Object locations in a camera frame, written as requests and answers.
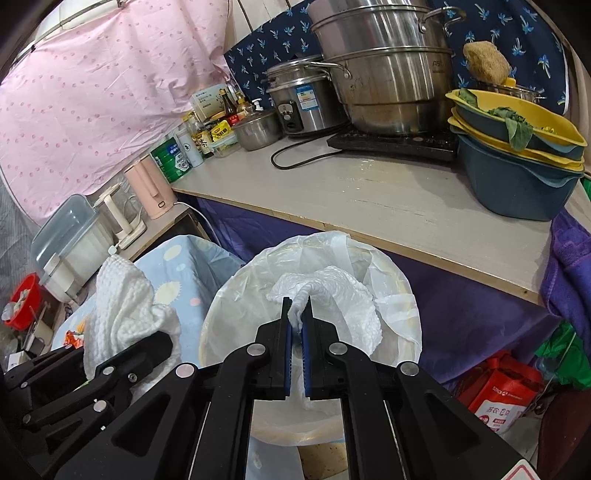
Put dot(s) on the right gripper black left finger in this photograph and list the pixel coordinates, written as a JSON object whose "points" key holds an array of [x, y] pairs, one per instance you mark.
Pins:
{"points": [[194, 423]]}

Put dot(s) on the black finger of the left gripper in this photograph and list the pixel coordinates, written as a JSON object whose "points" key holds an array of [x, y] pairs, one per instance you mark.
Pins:
{"points": [[116, 377], [65, 363]]}

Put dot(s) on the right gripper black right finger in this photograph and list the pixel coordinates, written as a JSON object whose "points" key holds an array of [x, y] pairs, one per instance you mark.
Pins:
{"points": [[399, 422]]}

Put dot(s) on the white trash bin with liner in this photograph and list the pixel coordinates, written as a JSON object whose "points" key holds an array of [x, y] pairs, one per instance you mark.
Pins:
{"points": [[234, 315]]}

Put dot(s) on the orange plastic wrapper large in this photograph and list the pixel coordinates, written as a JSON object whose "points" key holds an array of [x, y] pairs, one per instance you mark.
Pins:
{"points": [[74, 339]]}

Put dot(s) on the red plastic basin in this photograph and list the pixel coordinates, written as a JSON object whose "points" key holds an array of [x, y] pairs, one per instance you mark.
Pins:
{"points": [[27, 300]]}

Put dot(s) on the red white shopping bag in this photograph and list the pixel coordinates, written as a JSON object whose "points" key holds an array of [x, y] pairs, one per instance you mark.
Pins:
{"points": [[499, 390]]}

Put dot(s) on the dish rack with blue lid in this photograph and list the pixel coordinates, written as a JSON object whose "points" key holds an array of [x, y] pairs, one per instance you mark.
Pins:
{"points": [[76, 237]]}

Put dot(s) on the white glass electric kettle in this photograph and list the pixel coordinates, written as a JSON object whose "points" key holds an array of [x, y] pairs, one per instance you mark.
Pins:
{"points": [[122, 216]]}

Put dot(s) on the green plastic bag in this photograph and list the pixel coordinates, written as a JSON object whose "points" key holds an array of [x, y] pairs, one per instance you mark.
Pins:
{"points": [[562, 359]]}

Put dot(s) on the pink electric kettle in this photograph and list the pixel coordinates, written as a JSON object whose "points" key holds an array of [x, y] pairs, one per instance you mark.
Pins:
{"points": [[150, 187]]}

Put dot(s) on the green can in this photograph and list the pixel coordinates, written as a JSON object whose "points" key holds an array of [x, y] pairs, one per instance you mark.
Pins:
{"points": [[171, 160]]}

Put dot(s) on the white bottle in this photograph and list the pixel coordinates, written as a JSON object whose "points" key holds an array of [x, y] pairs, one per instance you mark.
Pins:
{"points": [[190, 149]]}

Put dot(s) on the pink curtain cloth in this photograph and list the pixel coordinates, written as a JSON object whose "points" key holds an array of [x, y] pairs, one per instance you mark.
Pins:
{"points": [[78, 109]]}

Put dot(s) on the yellow seasoning packet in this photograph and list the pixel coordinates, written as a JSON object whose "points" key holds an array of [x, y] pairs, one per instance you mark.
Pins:
{"points": [[220, 130]]}

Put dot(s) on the black induction cooktop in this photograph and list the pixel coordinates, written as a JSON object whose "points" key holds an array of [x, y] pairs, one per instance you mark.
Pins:
{"points": [[437, 148]]}

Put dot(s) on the small stainless pot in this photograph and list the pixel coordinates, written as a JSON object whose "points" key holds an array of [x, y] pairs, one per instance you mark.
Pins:
{"points": [[258, 130]]}

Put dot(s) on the stacked teal yellow basins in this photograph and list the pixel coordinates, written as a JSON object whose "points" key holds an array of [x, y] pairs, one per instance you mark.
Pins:
{"points": [[522, 160]]}

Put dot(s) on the dark soy sauce bottle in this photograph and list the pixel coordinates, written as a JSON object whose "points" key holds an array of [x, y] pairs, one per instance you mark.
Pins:
{"points": [[230, 112]]}

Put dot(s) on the white tea box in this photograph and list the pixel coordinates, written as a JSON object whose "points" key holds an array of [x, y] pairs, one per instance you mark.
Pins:
{"points": [[207, 102]]}

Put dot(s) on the silver rice cooker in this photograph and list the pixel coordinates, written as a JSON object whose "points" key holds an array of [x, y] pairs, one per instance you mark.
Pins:
{"points": [[304, 97]]}

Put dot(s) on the navy patterned backsplash cloth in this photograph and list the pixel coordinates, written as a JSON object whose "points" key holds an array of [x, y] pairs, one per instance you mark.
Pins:
{"points": [[535, 52]]}

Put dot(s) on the large stainless steamer pot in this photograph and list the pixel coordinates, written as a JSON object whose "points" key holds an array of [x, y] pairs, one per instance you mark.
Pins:
{"points": [[390, 61]]}

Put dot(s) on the brown loofah sponge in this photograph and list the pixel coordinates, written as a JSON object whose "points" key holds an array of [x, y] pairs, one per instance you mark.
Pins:
{"points": [[486, 63]]}

